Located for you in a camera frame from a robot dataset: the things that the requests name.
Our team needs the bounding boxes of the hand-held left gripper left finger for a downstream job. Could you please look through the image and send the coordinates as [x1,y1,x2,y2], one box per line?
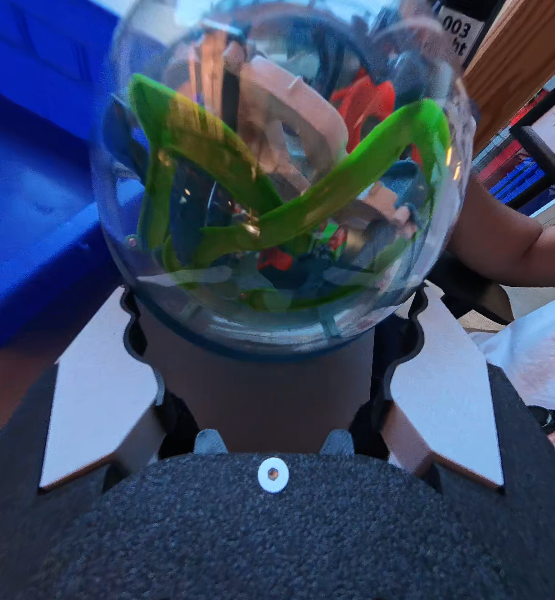
[38,285,166,490]

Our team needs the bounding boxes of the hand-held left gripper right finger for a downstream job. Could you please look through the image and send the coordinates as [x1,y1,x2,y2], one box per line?
[377,281,505,490]

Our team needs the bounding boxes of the clear plastic maze ball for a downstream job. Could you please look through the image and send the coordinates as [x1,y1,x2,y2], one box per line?
[90,0,476,364]

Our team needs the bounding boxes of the person's right forearm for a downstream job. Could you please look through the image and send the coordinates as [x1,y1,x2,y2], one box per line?
[448,176,555,288]

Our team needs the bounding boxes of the wooden pillar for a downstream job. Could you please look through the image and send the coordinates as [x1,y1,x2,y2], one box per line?
[462,0,555,153]

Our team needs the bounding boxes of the blue plastic bin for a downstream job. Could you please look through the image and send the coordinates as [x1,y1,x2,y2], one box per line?
[0,0,142,357]

